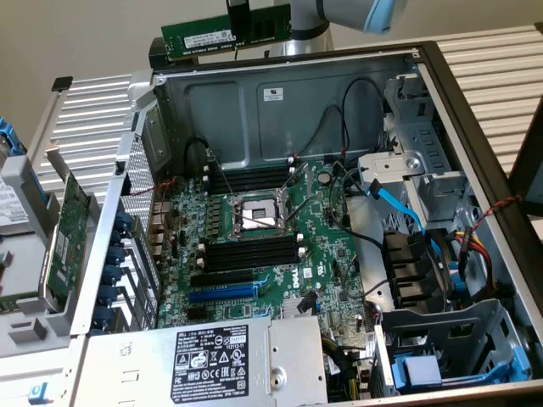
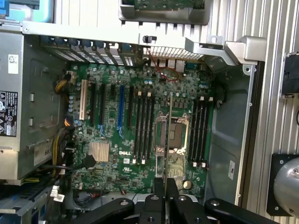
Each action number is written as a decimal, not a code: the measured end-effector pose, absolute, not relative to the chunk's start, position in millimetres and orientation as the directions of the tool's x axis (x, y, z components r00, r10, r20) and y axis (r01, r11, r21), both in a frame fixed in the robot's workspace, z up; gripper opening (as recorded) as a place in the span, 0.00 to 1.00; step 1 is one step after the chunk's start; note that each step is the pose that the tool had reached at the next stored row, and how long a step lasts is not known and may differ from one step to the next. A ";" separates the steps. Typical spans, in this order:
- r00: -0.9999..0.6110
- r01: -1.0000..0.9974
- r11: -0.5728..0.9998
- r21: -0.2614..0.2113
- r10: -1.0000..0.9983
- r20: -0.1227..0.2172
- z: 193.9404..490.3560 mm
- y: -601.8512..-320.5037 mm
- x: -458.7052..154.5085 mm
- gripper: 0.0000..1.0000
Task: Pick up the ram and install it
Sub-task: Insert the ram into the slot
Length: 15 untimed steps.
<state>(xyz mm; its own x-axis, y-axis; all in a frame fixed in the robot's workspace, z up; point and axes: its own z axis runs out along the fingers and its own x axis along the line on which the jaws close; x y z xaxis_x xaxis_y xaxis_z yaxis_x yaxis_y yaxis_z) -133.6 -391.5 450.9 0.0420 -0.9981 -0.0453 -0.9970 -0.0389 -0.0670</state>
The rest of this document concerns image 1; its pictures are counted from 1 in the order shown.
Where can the black box behind case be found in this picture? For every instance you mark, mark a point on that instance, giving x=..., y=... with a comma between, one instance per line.
x=157, y=53

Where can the blue plastic disk carrier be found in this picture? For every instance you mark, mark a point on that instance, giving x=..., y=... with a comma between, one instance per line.
x=420, y=373

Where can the grey parts rack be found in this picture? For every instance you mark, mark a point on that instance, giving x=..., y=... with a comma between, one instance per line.
x=21, y=263

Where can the black fan shroud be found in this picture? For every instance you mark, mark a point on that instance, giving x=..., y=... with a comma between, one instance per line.
x=407, y=267

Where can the silver hard disk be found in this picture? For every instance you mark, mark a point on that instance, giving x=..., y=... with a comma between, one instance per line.
x=10, y=205

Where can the thin metal locking lever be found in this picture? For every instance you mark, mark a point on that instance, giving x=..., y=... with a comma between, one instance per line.
x=223, y=176
x=299, y=210

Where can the green graphics card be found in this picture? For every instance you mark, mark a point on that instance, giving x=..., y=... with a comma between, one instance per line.
x=68, y=241

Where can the blue square button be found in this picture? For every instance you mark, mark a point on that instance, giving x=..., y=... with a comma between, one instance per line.
x=38, y=393

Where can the CPU socket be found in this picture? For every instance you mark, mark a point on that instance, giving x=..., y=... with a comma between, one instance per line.
x=259, y=212

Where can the grey disk bay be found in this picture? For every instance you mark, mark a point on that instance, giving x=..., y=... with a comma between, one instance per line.
x=488, y=322

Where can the green Dell motherboard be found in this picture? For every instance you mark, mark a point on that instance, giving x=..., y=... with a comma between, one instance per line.
x=331, y=254

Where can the metal socket cover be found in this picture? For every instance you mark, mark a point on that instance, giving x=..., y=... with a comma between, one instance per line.
x=299, y=180

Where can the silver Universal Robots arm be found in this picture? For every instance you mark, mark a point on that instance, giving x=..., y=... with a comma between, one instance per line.
x=309, y=25

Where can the blue card retainer latch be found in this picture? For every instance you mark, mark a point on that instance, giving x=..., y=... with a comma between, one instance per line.
x=112, y=275
x=103, y=316
x=115, y=256
x=124, y=220
x=117, y=238
x=108, y=295

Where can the black power supply label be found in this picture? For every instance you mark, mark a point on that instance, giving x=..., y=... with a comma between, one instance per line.
x=210, y=364

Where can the open metal PC case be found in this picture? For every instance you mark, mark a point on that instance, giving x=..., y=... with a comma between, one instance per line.
x=220, y=110

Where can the short black expansion slot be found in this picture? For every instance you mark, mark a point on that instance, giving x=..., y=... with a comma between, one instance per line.
x=198, y=313

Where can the silver disk bay cage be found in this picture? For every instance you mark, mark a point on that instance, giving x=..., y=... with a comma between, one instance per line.
x=424, y=140

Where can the white case sticker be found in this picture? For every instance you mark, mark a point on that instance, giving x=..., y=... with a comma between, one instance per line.
x=273, y=93

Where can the silver chipset heatsink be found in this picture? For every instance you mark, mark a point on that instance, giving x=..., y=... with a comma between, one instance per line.
x=290, y=308

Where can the green RAM stick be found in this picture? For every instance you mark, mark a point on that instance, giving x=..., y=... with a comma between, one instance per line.
x=17, y=303
x=199, y=40

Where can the metal rear port stack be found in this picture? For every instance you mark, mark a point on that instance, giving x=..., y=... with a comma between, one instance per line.
x=161, y=229

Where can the black table corner clip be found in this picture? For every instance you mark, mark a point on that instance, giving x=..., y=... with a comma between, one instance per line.
x=62, y=83

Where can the long black expansion slot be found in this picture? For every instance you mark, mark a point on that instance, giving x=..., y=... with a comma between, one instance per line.
x=220, y=278

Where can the silver power supply unit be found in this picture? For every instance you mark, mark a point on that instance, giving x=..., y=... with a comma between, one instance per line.
x=127, y=373

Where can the round coin battery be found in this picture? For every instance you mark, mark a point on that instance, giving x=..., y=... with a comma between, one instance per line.
x=325, y=176

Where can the blue plastic disk bracket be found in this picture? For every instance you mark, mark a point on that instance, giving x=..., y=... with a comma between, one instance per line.
x=10, y=136

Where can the blue expansion slot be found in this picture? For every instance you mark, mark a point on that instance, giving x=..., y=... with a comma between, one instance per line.
x=222, y=293

